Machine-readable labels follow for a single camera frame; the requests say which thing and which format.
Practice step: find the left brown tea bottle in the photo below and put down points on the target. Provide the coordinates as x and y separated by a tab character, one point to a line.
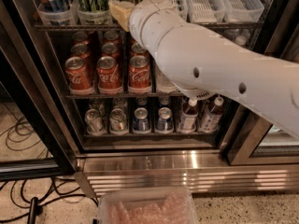
188	115

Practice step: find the rear right blue can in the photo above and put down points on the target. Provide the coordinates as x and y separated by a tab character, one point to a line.
164	101

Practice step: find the open glass fridge door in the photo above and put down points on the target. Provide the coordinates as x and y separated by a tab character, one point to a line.
21	81

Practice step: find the stainless steel fridge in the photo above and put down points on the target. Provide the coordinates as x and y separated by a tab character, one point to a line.
226	160

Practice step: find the black stand post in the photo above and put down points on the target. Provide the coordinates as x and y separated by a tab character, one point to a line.
34	211

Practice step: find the silver can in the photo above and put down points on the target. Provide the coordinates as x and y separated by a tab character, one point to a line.
120	103
118	120
93	121
99	105

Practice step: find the front left water bottle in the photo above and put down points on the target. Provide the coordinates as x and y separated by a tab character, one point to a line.
163	84

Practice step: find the left clear plastic tray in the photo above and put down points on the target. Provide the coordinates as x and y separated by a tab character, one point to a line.
69	17

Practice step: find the clear plastic tray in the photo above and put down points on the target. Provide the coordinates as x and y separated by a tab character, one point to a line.
99	17
69	17

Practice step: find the front right Coca-Cola can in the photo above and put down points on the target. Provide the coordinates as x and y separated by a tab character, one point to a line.
139	72

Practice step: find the front right water bottle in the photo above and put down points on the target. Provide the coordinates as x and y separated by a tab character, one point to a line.
241	40

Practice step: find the empty white tray middle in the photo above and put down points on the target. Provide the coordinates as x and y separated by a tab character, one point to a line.
206	11

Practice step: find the right brown tea bottle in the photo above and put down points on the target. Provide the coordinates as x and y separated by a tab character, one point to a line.
212	115

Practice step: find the front middle Coca-Cola can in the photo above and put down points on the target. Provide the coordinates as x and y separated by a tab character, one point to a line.
108	72

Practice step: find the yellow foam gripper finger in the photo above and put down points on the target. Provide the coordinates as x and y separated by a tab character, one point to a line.
121	11

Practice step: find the front left Coca-Cola can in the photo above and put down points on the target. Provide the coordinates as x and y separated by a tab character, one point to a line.
78	73

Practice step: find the clear bin with bubble wrap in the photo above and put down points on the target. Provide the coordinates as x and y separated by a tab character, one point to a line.
166	205

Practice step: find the rear left blue can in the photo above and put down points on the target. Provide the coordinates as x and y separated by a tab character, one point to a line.
142	102

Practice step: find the middle wire shelf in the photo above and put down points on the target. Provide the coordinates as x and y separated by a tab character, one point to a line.
125	95

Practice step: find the front right blue can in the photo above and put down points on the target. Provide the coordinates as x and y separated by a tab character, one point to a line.
165	120

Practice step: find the rear left Coca-Cola can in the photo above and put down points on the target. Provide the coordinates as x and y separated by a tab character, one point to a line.
82	37

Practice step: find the rear left silver can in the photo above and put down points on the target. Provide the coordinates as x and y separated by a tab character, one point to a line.
99	105

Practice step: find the top wire shelf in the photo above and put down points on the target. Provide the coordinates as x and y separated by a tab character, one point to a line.
213	26

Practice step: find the wire shelf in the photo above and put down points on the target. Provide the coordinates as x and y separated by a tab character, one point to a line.
213	26
125	95

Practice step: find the front left silver can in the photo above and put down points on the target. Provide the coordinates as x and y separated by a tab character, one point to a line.
93	121

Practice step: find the front left blue can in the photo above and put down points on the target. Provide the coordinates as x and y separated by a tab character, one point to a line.
141	121

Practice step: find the empty white tray right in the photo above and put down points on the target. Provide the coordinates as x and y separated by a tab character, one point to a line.
243	10

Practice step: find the brown tea bottle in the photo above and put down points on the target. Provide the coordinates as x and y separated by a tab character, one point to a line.
188	115
212	115

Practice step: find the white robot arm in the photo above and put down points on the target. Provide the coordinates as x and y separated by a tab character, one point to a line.
197	59

